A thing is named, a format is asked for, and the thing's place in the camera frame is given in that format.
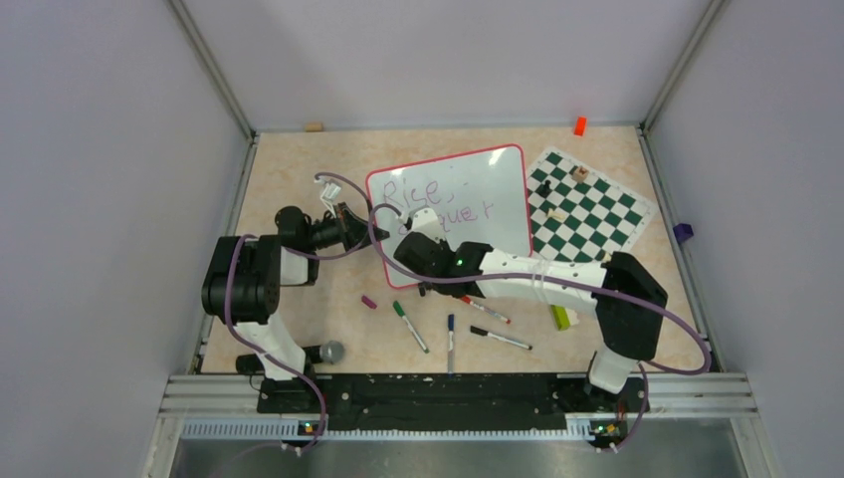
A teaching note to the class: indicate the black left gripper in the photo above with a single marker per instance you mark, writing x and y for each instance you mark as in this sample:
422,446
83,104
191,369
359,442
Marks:
357,232

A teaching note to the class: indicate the purple marker cap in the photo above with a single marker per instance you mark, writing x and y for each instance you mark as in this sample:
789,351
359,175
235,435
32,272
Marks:
368,302

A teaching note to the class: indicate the pink framed whiteboard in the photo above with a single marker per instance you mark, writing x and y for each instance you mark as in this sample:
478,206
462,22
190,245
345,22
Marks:
479,196

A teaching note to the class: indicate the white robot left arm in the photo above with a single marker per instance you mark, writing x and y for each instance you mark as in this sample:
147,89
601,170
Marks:
243,282

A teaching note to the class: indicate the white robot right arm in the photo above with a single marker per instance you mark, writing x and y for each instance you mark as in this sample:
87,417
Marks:
627,302

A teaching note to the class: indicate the green cap whiteboard marker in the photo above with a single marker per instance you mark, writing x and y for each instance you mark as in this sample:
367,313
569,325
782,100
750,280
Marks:
416,335

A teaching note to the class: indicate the red cap whiteboard marker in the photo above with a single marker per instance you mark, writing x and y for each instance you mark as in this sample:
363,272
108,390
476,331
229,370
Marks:
467,300

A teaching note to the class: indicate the blue cap whiteboard marker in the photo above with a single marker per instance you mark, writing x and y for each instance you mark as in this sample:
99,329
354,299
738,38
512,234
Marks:
451,344

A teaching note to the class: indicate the black cap whiteboard marker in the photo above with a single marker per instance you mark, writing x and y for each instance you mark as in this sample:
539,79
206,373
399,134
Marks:
485,333

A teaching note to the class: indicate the black grey microphone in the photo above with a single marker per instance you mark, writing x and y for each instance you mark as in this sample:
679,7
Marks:
331,352

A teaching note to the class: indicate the black chess piece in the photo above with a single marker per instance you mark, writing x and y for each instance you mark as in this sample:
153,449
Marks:
544,189

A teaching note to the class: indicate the white chess piece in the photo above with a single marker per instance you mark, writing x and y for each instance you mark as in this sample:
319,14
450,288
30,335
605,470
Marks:
556,214

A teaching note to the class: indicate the green white chessboard mat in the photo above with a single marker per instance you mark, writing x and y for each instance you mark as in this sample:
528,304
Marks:
603,215

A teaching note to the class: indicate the green white toy brick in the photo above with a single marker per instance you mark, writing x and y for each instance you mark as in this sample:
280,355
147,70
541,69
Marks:
563,318

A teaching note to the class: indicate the wooden cube on chessboard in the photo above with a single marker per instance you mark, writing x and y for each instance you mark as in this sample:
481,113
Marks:
580,174

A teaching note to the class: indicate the orange block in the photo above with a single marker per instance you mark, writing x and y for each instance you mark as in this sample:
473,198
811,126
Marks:
580,126

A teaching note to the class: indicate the purple block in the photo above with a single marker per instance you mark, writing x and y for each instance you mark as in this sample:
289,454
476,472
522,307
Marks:
683,232

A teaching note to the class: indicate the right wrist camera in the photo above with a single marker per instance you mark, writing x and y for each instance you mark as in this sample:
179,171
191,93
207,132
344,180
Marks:
423,227

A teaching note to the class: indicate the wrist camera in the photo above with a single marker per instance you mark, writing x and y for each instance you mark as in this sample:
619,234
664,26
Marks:
423,227
329,192

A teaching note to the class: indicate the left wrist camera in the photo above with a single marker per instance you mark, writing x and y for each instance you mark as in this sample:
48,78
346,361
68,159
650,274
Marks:
329,192

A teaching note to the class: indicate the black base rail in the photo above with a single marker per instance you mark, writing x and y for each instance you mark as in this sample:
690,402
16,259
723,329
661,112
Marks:
439,406

